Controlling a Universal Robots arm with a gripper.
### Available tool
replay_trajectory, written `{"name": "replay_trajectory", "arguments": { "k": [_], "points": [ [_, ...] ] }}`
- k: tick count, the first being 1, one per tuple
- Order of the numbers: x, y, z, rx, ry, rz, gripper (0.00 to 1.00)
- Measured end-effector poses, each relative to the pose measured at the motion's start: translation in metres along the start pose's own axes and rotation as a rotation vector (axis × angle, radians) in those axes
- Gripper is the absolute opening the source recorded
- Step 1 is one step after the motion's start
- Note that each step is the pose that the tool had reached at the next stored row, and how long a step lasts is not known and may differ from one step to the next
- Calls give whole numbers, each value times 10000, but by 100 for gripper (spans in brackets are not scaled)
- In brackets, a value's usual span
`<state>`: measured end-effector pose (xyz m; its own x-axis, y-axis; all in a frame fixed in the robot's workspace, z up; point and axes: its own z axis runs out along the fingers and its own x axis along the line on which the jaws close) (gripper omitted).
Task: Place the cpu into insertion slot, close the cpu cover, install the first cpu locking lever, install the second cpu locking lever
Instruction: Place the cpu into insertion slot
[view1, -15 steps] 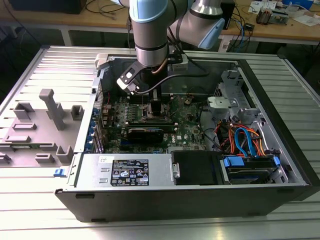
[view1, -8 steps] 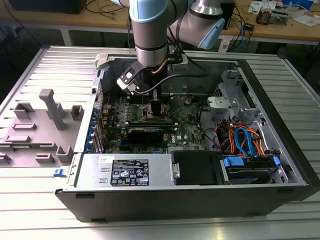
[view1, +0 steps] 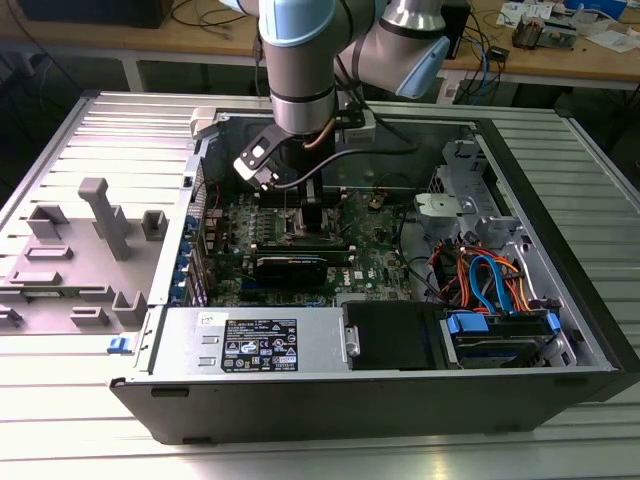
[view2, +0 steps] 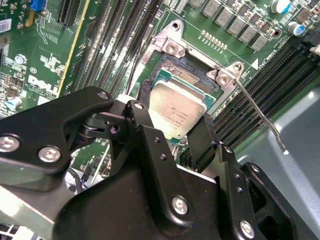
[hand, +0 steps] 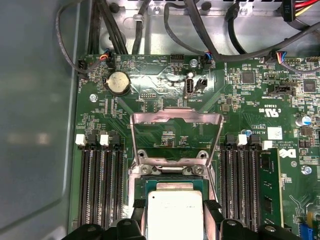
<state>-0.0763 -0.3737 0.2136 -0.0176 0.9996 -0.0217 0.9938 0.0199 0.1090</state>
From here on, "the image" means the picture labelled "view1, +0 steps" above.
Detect printed leaflet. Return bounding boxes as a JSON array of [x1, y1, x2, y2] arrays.
[[499, 0, 534, 26]]

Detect silver metal drive cage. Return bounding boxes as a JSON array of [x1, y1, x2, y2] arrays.
[[413, 138, 531, 251]]

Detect grey metal device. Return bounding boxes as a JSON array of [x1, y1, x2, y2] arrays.
[[542, 17, 584, 51]]

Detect orange red power wires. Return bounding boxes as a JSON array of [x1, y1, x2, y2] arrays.
[[432, 239, 539, 314]]

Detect red black twisted wire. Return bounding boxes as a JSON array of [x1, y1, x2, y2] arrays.
[[195, 180, 222, 214]]

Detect black camera cable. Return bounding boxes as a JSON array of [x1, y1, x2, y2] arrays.
[[269, 99, 419, 191]]

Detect blue data cable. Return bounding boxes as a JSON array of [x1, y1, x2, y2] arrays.
[[467, 253, 516, 316]]

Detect metal socket cover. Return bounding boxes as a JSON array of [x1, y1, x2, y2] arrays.
[[324, 202, 347, 236]]

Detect black PC case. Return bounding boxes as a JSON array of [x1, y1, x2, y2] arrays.
[[108, 102, 640, 446]]

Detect grey parts rack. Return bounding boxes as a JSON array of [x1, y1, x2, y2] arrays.
[[0, 177, 169, 336]]

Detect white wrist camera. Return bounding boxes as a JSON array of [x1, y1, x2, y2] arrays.
[[233, 124, 282, 192]]

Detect green RAM stick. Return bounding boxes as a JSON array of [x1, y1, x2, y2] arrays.
[[257, 242, 351, 256]]

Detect black tower device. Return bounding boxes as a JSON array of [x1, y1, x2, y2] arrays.
[[442, 0, 471, 61]]

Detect hard disk in blue carrier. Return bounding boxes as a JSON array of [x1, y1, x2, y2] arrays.
[[439, 308, 564, 370]]

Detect black graphics card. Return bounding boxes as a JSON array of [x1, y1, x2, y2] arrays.
[[254, 254, 330, 289]]

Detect white paper sheet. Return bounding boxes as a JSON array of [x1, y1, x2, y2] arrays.
[[584, 28, 640, 54]]

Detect black box on desk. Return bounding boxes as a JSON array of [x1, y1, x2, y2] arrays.
[[19, 0, 174, 29]]

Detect wooden desk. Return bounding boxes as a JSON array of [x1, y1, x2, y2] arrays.
[[439, 0, 640, 91], [0, 0, 266, 94]]

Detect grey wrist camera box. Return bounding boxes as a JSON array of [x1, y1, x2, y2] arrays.
[[335, 110, 377, 146]]

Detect finned cooler device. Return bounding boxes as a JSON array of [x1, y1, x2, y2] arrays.
[[512, 13, 546, 50]]

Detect green motherboard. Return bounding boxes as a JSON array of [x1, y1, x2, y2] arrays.
[[199, 187, 426, 309]]

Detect silver power supply unit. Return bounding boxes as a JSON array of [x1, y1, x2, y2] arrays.
[[148, 305, 347, 375]]

